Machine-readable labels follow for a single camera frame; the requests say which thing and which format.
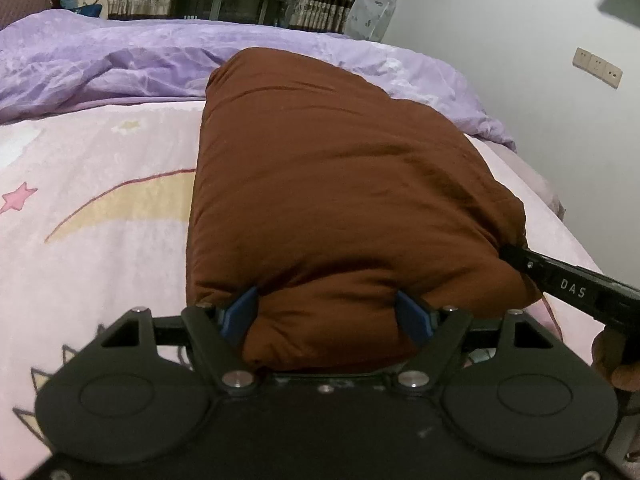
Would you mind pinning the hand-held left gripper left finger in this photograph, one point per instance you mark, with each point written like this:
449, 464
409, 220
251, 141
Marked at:
235, 316

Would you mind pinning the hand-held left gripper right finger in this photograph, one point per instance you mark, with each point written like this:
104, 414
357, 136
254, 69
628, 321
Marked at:
412, 316

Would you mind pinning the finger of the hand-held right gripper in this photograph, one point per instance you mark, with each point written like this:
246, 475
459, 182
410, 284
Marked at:
525, 260

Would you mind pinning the brown coat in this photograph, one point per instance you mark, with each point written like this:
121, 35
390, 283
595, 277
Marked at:
340, 185

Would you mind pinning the person's right hand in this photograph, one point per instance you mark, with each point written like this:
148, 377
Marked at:
617, 355

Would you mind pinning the pink printed bed sheet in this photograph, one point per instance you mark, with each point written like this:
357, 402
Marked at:
95, 220

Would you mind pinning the purple duvet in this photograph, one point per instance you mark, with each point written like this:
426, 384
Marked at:
125, 60

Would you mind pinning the fan in plastic cover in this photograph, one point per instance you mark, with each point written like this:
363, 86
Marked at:
372, 12

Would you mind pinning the brown pillow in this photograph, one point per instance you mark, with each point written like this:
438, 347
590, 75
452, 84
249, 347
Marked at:
22, 5

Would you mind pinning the beige wall socket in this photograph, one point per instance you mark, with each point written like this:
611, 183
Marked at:
597, 66

